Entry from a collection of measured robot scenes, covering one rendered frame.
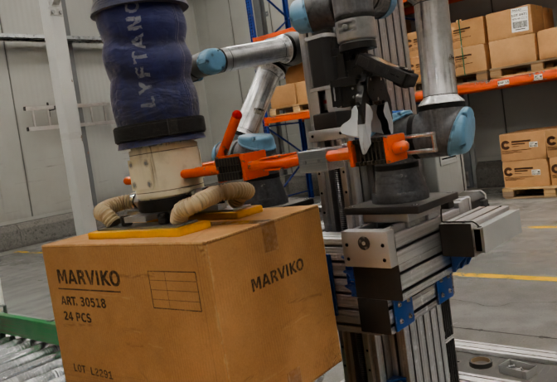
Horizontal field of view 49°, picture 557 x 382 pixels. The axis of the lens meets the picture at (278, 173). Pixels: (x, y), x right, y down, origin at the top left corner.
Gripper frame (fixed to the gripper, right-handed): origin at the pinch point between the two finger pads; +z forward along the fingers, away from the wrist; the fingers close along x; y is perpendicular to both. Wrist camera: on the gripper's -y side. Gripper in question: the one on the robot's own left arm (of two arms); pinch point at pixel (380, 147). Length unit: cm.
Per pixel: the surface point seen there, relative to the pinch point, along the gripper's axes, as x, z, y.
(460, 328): -226, 120, 85
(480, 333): -221, 120, 72
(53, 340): -23, 64, 167
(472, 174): -845, 99, 302
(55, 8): -169, -122, 351
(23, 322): -23, 59, 189
